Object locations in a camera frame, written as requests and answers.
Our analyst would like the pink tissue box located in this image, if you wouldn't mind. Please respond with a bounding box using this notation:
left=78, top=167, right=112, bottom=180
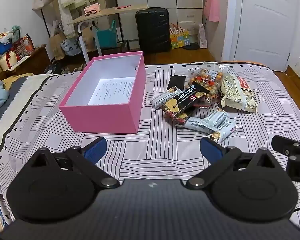
left=84, top=2, right=101, bottom=14

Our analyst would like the white door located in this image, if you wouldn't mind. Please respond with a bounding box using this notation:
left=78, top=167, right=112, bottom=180
left=230, top=0, right=300, bottom=72

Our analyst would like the black suitcase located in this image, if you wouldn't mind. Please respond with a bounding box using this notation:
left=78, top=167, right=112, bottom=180
left=135, top=7, right=171, bottom=54

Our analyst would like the wooden folding table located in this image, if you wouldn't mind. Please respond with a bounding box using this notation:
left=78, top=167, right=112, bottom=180
left=67, top=4, right=148, bottom=65

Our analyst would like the yellow blanket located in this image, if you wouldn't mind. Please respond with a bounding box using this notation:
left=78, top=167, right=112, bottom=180
left=2, top=73, right=34, bottom=90

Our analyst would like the clear bag of coated peanuts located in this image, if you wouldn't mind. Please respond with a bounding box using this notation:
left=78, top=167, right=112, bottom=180
left=187, top=62, right=228, bottom=108

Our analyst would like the cream noodle packet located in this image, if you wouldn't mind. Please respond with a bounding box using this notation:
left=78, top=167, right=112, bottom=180
left=220, top=74, right=258, bottom=113

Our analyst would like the flower bouquet in blue wrap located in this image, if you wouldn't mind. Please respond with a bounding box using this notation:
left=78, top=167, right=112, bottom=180
left=0, top=32, right=14, bottom=55

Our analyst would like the wooden nightstand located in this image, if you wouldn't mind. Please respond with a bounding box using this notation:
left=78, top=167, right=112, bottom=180
left=9, top=44, right=52, bottom=75

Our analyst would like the pink hanging bag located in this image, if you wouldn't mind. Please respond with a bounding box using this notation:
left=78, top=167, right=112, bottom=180
left=203, top=0, right=220, bottom=22

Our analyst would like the black cracker box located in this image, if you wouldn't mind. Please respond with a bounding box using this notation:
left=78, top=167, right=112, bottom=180
left=161, top=84, right=215, bottom=127

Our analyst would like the pink cardboard box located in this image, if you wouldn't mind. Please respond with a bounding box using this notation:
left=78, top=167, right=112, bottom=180
left=59, top=51, right=147, bottom=134

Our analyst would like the grey snack packet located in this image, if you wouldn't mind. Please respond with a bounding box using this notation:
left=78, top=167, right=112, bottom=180
left=182, top=117, right=215, bottom=134
left=205, top=107, right=230, bottom=128
left=207, top=120, right=239, bottom=144
left=151, top=87, right=183, bottom=112

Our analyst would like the white plastic bag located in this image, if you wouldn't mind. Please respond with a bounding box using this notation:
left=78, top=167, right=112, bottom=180
left=197, top=22, right=207, bottom=48

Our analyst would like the black snack packet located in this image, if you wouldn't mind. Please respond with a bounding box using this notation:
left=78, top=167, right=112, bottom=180
left=167, top=75, right=187, bottom=92

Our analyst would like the red gift bag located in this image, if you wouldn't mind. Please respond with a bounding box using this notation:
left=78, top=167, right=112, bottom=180
left=11, top=36, right=35, bottom=55

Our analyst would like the teal shopping bag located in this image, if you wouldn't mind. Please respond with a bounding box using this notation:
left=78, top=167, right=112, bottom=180
left=94, top=20, right=118, bottom=49

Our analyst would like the cream bag with red ribbon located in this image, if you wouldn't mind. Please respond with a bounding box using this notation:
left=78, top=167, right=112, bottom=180
left=0, top=51, right=19, bottom=72

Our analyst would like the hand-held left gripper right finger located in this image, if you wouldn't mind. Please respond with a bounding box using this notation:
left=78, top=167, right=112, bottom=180
left=186, top=137, right=284, bottom=190

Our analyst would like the white printed paper sheet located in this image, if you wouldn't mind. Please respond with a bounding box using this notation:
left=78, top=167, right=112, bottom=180
left=87, top=76, right=136, bottom=105

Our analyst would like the colourful gift bag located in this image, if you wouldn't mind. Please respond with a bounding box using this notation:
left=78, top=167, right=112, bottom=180
left=169, top=24, right=190, bottom=50

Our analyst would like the dark bag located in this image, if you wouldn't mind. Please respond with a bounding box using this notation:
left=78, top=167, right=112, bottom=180
left=44, top=61, right=63, bottom=74

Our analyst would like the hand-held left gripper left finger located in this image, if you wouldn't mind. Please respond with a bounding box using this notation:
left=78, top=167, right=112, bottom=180
left=27, top=137, right=120, bottom=189

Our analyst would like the white printed bag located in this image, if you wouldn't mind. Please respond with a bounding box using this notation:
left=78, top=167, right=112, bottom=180
left=61, top=39, right=82, bottom=56

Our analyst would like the brown paper bag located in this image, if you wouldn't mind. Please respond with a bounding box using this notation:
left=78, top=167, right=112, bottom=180
left=49, top=30, right=67, bottom=60

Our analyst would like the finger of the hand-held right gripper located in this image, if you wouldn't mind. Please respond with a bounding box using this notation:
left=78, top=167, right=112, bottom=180
left=271, top=135, right=300, bottom=157

